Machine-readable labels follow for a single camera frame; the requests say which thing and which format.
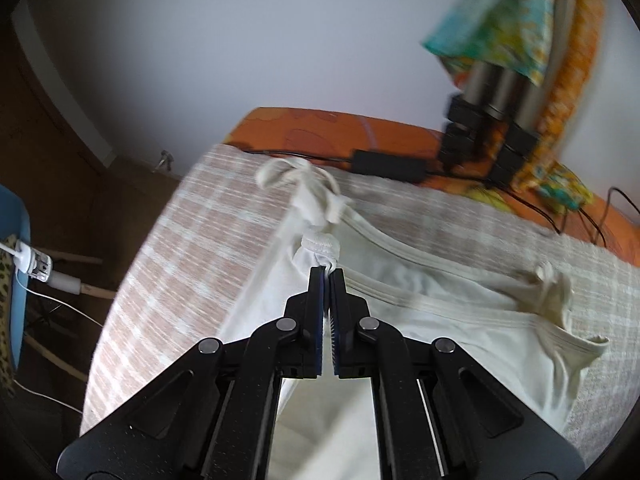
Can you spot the leopard print cushion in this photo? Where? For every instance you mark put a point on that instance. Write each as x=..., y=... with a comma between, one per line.
x=7, y=372

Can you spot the pink white checked bedspread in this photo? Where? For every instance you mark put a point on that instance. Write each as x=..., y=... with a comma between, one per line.
x=206, y=244

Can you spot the folded silver black tripod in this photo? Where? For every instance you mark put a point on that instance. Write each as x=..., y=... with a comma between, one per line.
x=502, y=55

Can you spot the blue chair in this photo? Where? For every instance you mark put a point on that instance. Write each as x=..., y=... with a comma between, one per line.
x=15, y=220

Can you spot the black power adapter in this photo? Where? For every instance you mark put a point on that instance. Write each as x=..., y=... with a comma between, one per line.
x=388, y=166

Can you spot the colourful floral cloth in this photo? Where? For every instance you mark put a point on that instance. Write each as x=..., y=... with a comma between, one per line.
x=521, y=68

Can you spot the orange bed sheet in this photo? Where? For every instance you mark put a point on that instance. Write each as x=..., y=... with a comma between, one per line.
x=333, y=136

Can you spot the cream white tank top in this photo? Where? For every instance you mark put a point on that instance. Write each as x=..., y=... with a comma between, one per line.
x=517, y=326

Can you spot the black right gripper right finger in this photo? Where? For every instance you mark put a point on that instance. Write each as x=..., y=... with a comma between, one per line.
x=438, y=413

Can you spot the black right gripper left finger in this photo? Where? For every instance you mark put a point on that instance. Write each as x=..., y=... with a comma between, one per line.
x=210, y=415

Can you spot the white power strip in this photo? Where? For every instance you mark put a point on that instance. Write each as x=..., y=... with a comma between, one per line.
x=38, y=265

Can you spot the orange patterned fabric strip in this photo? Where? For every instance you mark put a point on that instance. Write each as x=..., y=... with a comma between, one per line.
x=555, y=122

